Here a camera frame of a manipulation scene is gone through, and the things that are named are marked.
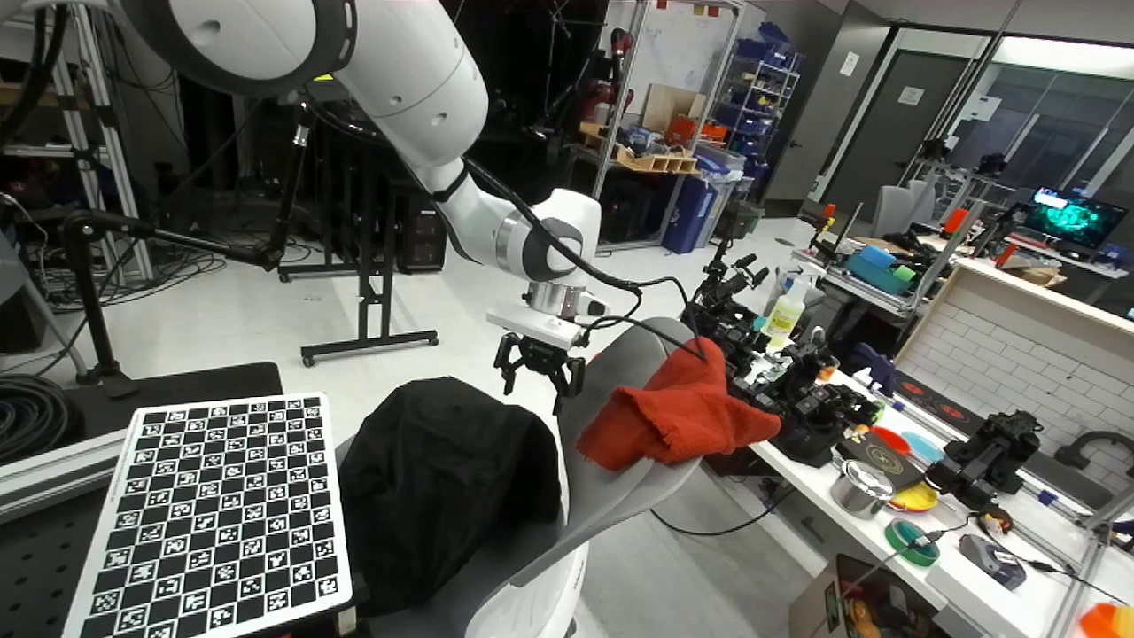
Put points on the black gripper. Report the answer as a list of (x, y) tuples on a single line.
[(540, 356)]

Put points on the black fabric bag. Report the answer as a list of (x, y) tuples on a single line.
[(448, 497)]

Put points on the orange towel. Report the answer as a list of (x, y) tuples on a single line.
[(687, 414)]

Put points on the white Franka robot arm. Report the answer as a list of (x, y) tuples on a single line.
[(402, 74)]

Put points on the grey office chair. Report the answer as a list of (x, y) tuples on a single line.
[(615, 367)]

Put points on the black case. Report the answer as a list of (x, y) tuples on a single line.
[(424, 236)]

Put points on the blue bin stack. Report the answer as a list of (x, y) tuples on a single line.
[(691, 214)]

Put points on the yellow green bottle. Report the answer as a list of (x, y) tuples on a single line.
[(782, 322)]

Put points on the metal shelf rack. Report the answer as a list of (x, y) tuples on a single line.
[(662, 154)]

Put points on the black equipment pile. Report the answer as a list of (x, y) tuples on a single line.
[(820, 414)]

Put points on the metal cup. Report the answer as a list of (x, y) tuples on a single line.
[(858, 487)]

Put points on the black white calibration checkerboard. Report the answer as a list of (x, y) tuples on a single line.
[(213, 520)]

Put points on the red plate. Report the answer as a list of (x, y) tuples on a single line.
[(891, 440)]

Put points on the blue teal box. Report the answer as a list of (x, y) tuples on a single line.
[(879, 271)]

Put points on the yellow bowl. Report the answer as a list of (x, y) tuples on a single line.
[(915, 497)]

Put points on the cardboard box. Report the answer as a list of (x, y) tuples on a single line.
[(874, 604)]

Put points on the green tape roll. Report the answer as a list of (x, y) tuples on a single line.
[(907, 543)]

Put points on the grey door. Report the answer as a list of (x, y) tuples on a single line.
[(907, 129)]

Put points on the black mechanical device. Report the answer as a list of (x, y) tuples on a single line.
[(987, 456)]

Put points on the white pegboard panel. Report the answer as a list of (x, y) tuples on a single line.
[(1006, 367)]

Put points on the grey handheld device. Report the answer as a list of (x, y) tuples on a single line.
[(991, 559)]

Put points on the white desk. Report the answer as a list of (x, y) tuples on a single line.
[(1028, 597)]

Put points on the black flat device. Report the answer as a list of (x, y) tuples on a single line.
[(1067, 484)]

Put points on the monitor with teal screen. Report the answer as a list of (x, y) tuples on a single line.
[(1067, 217)]

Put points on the orange ball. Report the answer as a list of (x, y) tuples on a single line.
[(1099, 621)]

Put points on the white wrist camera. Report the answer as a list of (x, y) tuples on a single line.
[(535, 323)]

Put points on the black camera rig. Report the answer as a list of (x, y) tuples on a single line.
[(723, 303)]

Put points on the black camera stand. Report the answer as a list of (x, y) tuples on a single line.
[(89, 305)]

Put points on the aluminium rail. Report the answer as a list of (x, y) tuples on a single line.
[(53, 472)]

